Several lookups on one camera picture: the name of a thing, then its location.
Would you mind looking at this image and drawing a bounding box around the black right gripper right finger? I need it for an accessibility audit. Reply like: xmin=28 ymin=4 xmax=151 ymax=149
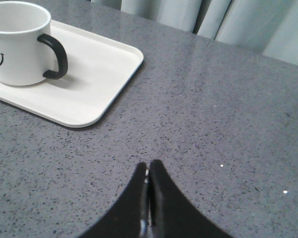
xmin=149 ymin=160 xmax=231 ymax=238

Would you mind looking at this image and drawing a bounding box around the white smiley face mug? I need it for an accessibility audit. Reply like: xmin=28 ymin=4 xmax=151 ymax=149
xmin=0 ymin=1 xmax=68 ymax=86

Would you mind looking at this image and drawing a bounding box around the cream rectangular tray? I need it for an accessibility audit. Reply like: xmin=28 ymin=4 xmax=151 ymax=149
xmin=0 ymin=21 xmax=144 ymax=128

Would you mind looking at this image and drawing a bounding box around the pale green curtain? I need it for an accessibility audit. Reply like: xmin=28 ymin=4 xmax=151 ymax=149
xmin=97 ymin=0 xmax=298 ymax=65

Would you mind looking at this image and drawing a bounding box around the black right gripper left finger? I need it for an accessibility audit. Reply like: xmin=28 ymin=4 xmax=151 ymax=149
xmin=80 ymin=162 xmax=149 ymax=238

